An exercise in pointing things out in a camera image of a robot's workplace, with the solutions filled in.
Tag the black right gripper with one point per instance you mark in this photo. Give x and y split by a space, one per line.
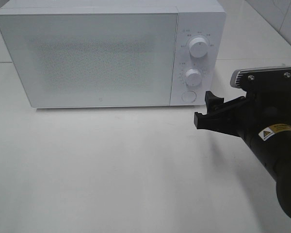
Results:
268 90

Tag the white round door button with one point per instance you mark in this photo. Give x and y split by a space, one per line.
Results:
189 96

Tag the white microwave door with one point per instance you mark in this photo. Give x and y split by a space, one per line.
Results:
92 60

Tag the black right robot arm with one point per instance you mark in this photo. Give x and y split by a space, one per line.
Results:
272 146

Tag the white microwave oven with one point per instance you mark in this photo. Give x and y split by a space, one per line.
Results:
195 17

